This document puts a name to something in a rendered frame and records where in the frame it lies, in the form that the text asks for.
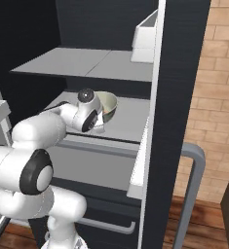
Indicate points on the grey fridge crisper drawer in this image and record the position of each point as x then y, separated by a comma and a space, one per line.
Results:
96, 165

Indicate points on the grey fridge shelf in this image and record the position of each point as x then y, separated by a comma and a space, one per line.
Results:
129, 120
86, 64

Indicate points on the black fridge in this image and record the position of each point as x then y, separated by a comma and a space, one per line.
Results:
96, 26

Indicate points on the black fridge door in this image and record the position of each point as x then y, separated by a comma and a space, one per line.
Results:
177, 81

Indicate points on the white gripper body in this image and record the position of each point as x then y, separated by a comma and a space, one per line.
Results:
99, 127

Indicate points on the pale green bowl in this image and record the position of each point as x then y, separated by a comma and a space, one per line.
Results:
108, 103

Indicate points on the white door bin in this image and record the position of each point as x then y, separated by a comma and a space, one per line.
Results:
139, 168
145, 39

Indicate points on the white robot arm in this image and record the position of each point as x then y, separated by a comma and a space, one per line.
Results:
31, 168

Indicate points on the black freezer drawer front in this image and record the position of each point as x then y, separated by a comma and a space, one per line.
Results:
112, 210

